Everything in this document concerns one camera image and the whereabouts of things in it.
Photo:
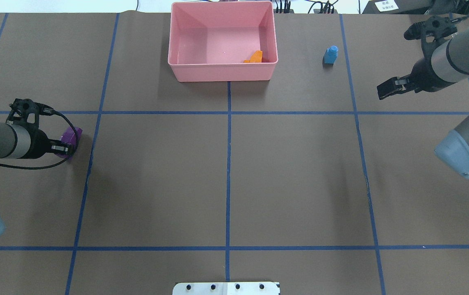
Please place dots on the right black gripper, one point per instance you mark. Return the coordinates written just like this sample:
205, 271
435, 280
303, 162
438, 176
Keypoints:
423, 75

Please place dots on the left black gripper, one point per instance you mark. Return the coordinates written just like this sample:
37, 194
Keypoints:
40, 144

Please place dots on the purple block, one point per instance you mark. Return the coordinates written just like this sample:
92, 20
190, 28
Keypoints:
69, 140

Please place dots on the small blue block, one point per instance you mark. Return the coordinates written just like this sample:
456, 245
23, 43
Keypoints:
331, 55

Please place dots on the orange block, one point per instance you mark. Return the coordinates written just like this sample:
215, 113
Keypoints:
257, 57

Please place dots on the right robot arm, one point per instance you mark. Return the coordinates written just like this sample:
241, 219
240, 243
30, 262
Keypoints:
444, 63

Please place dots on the pink plastic box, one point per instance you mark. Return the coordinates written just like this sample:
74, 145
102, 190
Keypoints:
208, 41

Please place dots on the white mounting plate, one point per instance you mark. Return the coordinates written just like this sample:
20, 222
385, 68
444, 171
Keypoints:
227, 288

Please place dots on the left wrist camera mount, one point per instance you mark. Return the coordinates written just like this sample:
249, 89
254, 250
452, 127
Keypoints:
26, 113

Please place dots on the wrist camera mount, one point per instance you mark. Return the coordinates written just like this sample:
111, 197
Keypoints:
432, 33
26, 113

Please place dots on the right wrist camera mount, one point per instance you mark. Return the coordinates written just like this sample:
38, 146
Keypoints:
432, 33

